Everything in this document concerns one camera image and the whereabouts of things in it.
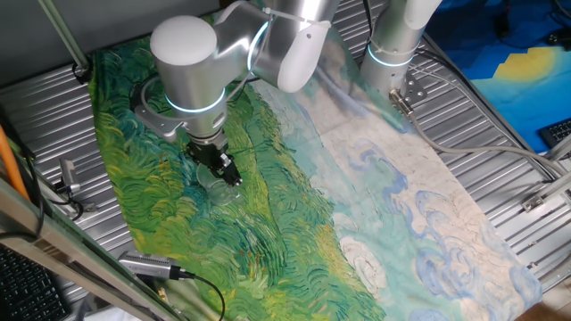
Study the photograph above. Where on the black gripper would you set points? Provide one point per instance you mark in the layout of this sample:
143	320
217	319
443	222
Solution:
206	156

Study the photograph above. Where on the clear plastic cup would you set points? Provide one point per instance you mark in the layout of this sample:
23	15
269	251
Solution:
218	195

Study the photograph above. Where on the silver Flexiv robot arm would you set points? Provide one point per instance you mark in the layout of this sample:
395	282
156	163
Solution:
192	76

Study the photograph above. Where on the painted landscape print tablecloth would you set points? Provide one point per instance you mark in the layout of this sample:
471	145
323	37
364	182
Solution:
276	223

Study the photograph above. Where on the black pole clamp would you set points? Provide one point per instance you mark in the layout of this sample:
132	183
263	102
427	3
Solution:
82	71

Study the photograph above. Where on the silver base mounting plate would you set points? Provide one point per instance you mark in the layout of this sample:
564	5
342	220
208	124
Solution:
415	89

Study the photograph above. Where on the orange pole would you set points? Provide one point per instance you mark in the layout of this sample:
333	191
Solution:
11	165

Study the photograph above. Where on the green pole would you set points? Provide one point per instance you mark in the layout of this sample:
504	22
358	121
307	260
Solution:
62	33

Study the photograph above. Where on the black keyboard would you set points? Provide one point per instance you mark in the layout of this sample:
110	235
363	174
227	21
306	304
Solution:
27	290
557	131

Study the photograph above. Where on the blue and yellow cloth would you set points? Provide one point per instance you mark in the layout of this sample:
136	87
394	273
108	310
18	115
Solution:
504	67

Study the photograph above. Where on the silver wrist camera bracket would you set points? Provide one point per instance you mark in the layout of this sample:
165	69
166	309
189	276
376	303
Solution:
159	126

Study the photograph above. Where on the silver depth camera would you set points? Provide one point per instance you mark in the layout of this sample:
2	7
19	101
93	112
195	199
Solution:
145	264

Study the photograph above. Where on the aluminium frame bar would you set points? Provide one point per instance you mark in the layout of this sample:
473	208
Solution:
89	254

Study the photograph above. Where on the small metal corner bracket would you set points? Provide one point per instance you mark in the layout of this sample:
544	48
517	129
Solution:
533	203

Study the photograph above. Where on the aluminium profile rail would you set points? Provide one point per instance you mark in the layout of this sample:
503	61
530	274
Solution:
557	187

